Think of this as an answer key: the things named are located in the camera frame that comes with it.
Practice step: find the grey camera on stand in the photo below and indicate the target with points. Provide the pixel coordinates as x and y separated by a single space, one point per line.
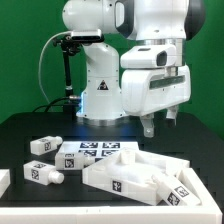
87 36

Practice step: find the white block left edge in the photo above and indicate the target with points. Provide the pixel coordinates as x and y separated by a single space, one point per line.
4 180

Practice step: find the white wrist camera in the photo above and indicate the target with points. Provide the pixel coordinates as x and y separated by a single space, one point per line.
149 57

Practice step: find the white corner fence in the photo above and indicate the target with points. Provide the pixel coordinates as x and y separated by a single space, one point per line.
207 212

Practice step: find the black camera stand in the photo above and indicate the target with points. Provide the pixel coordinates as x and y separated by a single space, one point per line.
69 48

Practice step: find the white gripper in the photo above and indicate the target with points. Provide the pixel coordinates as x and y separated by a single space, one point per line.
148 91

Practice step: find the white sheet with tags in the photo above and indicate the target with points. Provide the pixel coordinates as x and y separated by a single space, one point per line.
96 149

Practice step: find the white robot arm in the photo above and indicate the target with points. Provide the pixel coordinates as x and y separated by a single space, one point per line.
125 24

